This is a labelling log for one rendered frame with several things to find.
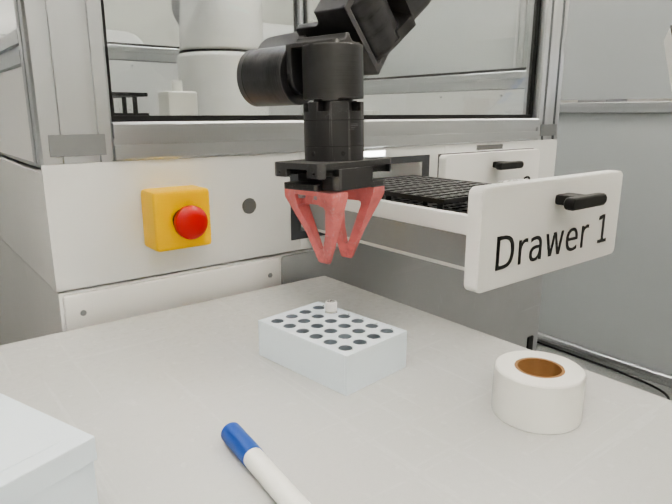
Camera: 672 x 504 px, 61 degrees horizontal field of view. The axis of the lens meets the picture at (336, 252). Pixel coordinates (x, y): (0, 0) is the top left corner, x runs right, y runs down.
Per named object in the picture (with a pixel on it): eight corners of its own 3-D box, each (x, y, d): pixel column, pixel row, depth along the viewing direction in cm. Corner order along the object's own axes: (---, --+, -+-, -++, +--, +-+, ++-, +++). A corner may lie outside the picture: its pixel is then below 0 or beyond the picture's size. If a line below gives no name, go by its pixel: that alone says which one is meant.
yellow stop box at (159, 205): (215, 245, 71) (212, 188, 69) (159, 254, 67) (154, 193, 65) (197, 238, 75) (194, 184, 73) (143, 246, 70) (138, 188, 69)
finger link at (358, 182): (288, 261, 57) (285, 166, 55) (337, 249, 62) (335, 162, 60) (338, 272, 52) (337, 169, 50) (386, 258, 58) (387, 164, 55)
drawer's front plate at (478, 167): (536, 202, 119) (540, 149, 117) (443, 217, 102) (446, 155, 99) (528, 201, 121) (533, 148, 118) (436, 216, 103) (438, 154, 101)
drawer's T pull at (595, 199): (607, 204, 65) (608, 192, 65) (572, 211, 60) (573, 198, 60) (577, 201, 68) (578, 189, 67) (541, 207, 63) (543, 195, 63)
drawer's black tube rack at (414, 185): (526, 233, 80) (529, 187, 78) (441, 252, 69) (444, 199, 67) (411, 212, 97) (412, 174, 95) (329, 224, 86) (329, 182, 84)
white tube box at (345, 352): (406, 367, 55) (407, 330, 54) (346, 396, 50) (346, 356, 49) (318, 333, 64) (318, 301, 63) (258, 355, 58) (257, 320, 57)
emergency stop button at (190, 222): (211, 238, 68) (209, 204, 67) (179, 242, 65) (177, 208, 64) (200, 234, 70) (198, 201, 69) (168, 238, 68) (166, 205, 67)
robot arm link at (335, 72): (339, 27, 48) (374, 34, 53) (278, 35, 52) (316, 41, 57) (340, 110, 50) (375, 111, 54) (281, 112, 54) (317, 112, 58)
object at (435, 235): (595, 241, 76) (600, 196, 75) (473, 274, 61) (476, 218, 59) (389, 204, 107) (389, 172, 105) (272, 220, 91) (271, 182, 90)
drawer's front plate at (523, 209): (614, 253, 76) (623, 170, 73) (476, 295, 59) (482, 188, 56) (601, 250, 77) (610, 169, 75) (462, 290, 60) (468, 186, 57)
